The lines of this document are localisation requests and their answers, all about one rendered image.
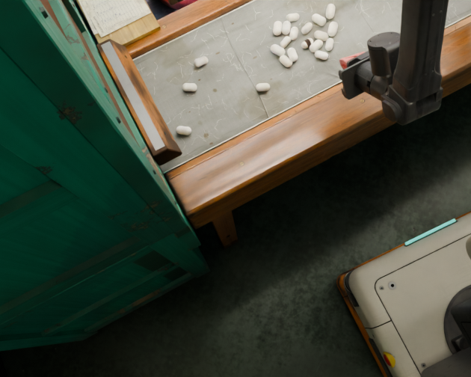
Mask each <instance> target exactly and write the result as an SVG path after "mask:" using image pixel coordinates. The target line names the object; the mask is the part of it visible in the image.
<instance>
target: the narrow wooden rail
mask: <svg viewBox="0 0 471 377"><path fill-rule="evenodd" d="M250 1H253V0H198V1H196V2H193V3H191V4H189V5H187V6H185V7H183V8H181V9H179V10H177V11H175V12H173V13H171V14H169V15H167V16H164V17H162V18H161V19H158V20H157V22H158V23H159V25H160V27H161V29H160V30H157V31H155V32H153V33H152V34H149V35H147V36H146V37H143V38H141V39H140V40H137V41H135V42H134V43H131V44H129V45H127V46H126V49H127V51H128V53H129V55H130V57H131V58H132V60H133V59H135V58H137V57H139V56H141V55H143V54H145V53H147V52H149V51H151V50H153V49H155V48H157V47H159V46H161V45H163V44H165V43H167V42H170V41H172V40H174V39H176V38H178V37H180V36H182V35H184V34H186V33H188V32H190V31H192V30H194V29H195V28H198V27H200V26H201V25H204V24H206V23H207V22H210V21H212V20H214V19H217V18H218V17H220V16H223V15H224V14H226V13H229V12H230V11H232V10H235V9H236V8H238V7H241V6H242V5H244V4H247V3H248V2H250Z"/></svg>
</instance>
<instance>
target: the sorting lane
mask: <svg viewBox="0 0 471 377"><path fill-rule="evenodd" d="M329 4H334V6H335V8H336V9H335V14H334V17H333V18H332V19H328V18H327V17H326V15H325V14H326V8H327V6H328V5H329ZM401 8H402V0H253V1H250V2H248V3H247V4H244V5H242V6H241V7H238V8H236V9H235V10H232V11H230V12H229V13H226V14H224V15H223V16H220V17H218V18H217V19H214V20H212V21H210V22H207V23H206V24H204V25H201V26H200V27H198V28H195V29H194V30H192V31H190V32H188V33H186V34H184V35H182V36H180V37H178V38H176V39H174V40H172V41H170V42H167V43H165V44H163V45H161V46H159V47H157V48H155V49H153V50H151V51H149V52H147V53H145V54H143V55H141V56H139V57H137V58H135V59H133V62H134V64H135V66H136V67H137V69H138V72H139V73H140V75H141V77H142V79H143V80H144V83H145V85H146V86H147V89H148V91H149V92H150V95H151V97H152V98H153V101H154V103H155V104H156V106H157V108H158V110H159V112H160V114H161V116H162V117H163V119H164V121H165V123H166V124H167V127H168V129H169V130H170V132H171V134H172V136H173V138H174V140H175V142H176V143H177V144H178V146H179V148H180V150H181V151H182V155H181V156H178V157H176V158H175V159H172V160H171V161H169V162H167V163H165V164H163V165H159V166H160V168H161V170H162V172H163V174H164V175H165V174H166V173H167V172H169V171H172V170H173V169H175V168H178V167H179V166H181V165H184V164H185V163H186V162H189V161H191V160H192V159H195V158H197V157H198V156H201V155H203V154H204V153H207V152H208V151H210V150H212V149H214V148H216V147H218V146H220V145H222V144H224V143H226V142H228V141H229V140H231V139H233V138H235V137H237V136H239V135H241V134H243V133H245V132H247V131H249V130H251V129H252V128H254V127H256V126H258V125H260V124H262V123H264V122H266V121H268V120H270V119H272V118H273V117H276V116H277V115H279V114H282V113H283V112H285V111H288V110H289V109H291V108H294V107H295V106H297V105H299V104H301V103H302V102H305V101H307V100H308V99H311V98H313V97H314V96H316V95H318V94H320V93H322V92H324V91H326V90H328V89H330V88H332V87H334V86H336V85H337V84H339V83H341V82H342V80H341V79H340V78H339V70H343V68H342V67H341V65H340V62H339V59H341V58H345V57H348V56H351V55H355V54H357V53H360V52H367V51H368V45H367V41H368V40H369V39H370V38H371V37H373V36H375V35H376V34H380V33H384V32H389V31H394V32H398V33H400V31H401ZM291 13H298V14H299V20H298V21H293V22H290V23H291V28H292V27H297V28H298V37H297V39H296V40H291V42H290V43H289V44H288V45H287V47H285V48H284V49H285V54H284V55H285V56H287V57H288V58H289V55H288V53H287V51H288V49H289V48H294V49H295V51H296V53H297V55H298V59H297V60H296V61H295V62H292V66H291V67H285V66H284V65H283V64H281V63H280V56H278V55H275V54H274V53H273V52H271V46H272V45H274V44H277V45H278V46H280V42H281V41H282V40H283V39H284V37H289V35H290V32H289V33H288V34H287V35H284V34H283V33H282V32H281V34H280V35H275V34H274V33H273V29H274V23H275V22H276V21H280V22H282V24H283V23H284V22H285V21H287V20H286V16H287V15H288V14H291ZM315 13H317V14H319V15H320V16H323V17H324V18H325V19H326V23H325V25H323V26H320V25H318V24H316V23H314V22H313V21H312V16H313V14H315ZM468 16H471V0H449V4H448V10H447V15H446V25H445V28H448V27H449V26H451V25H454V24H455V23H457V22H460V21H461V20H463V19H465V18H467V17H468ZM308 22H311V23H312V24H313V28H312V29H311V30H310V31H309V32H308V34H302V32H301V29H302V28H303V27H304V26H305V25H306V23H308ZM331 22H336V23H337V24H338V28H337V32H336V35H335V36H333V37H331V36H329V35H328V38H332V39H333V48H332V49H331V50H330V51H327V50H326V49H325V46H326V41H322V42H323V45H322V47H321V48H320V49H318V50H319V51H322V52H326V53H327V54H328V57H327V59H326V60H322V59H320V58H316V57H315V53H314V52H311V51H310V48H309V47H308V48H306V49H303V48H302V47H301V44H302V42H303V41H305V40H306V39H308V38H312V39H313V42H315V41H316V40H317V39H316V38H315V37H314V33H315V32H316V31H323V32H326V33H327V31H328V28H329V24H330V23H331ZM291 28H290V31H291ZM318 50H317V51H318ZM203 56H205V57H207V58H208V63H207V64H205V65H203V66H201V67H196V66H195V65H194V60H195V59H197V58H201V57H203ZM185 83H195V85H196V86H197V89H196V91H184V90H183V89H182V86H183V85H184V84H185ZM259 83H268V84H269V85H270V89H269V90H268V91H258V90H257V89H256V86H257V85H258V84H259ZM178 126H188V127H190V128H191V134H190V135H180V134H178V133H177V132H176V128H177V127H178Z"/></svg>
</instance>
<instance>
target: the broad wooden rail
mask: <svg viewBox="0 0 471 377"><path fill-rule="evenodd" d="M440 70H441V74H442V81H441V88H442V89H443V95H442V98H444V97H445V96H448V95H449V94H452V93H454V92H455V91H457V90H459V89H461V88H463V87H465V86H467V85H468V84H470V83H471V16H468V17H467V18H465V19H463V20H461V21H460V22H457V23H455V24H454V25H451V26H449V27H448V28H445V30H444V35H443V45H442V51H441V57H440ZM341 88H343V85H342V82H341V83H339V84H337V85H336V86H334V87H332V88H330V89H328V90H326V91H324V92H322V93H320V94H318V95H316V96H314V97H313V98H311V99H308V100H307V101H305V102H302V103H301V104H299V105H297V106H295V107H294V108H291V109H289V110H288V111H285V112H283V113H282V114H279V115H277V116H276V117H273V118H272V119H270V120H268V121H266V122H264V123H262V124H260V125H258V126H256V127H254V128H252V129H251V130H249V131H247V132H245V133H243V134H241V135H239V136H237V137H235V138H233V139H231V140H229V141H228V142H226V143H224V144H222V145H220V146H218V147H216V148H214V149H212V150H210V151H208V152H207V153H204V154H203V155H201V156H198V157H197V158H195V159H192V160H191V161H189V162H186V163H185V164H184V165H181V166H179V167H178V168H175V169H173V170H172V171H169V172H167V173H166V174H165V178H166V180H167V182H168V184H169V186H170V188H171V190H172V192H173V194H174V196H175V197H176V199H177V201H178V203H179V205H180V207H181V209H182V211H183V213H184V215H185V217H186V218H187V219H188V220H189V222H190V223H191V225H192V227H193V228H194V229H195V230H196V229H198V228H200V227H202V226H203V225H205V224H208V223H209V222H211V221H214V220H215V219H216V218H219V217H221V216H222V215H225V214H226V213H228V212H230V211H232V210H234V209H236V208H237V207H239V206H241V205H243V204H245V203H247V202H249V201H250V200H253V199H254V198H256V197H258V196H260V195H261V194H264V193H266V192H267V191H270V190H272V189H273V188H275V187H277V186H279V185H281V184H283V183H284V182H286V181H288V180H290V179H292V178H294V177H296V176H297V175H299V174H302V173H303V172H305V171H307V170H309V169H310V168H313V167H315V166H316V165H318V164H320V163H322V162H324V161H326V160H328V159H329V158H330V157H332V156H335V155H337V154H339V153H341V152H342V151H344V150H347V149H348V148H350V147H352V146H354V145H355V144H358V143H360V142H361V141H364V140H365V139H367V138H369V137H371V136H373V135H375V134H376V133H378V132H380V131H382V130H384V129H386V128H387V127H389V126H392V125H393V124H395V123H397V122H396V121H395V122H392V121H391V120H389V119H388V118H386V117H385V114H384V113H383V109H382V104H381V101H380V100H379V99H376V98H375V97H373V96H371V95H370V94H368V93H366V92H364V93H362V94H360V95H358V96H356V97H354V98H352V99H346V98H345V97H344V96H343V95H342V90H341Z"/></svg>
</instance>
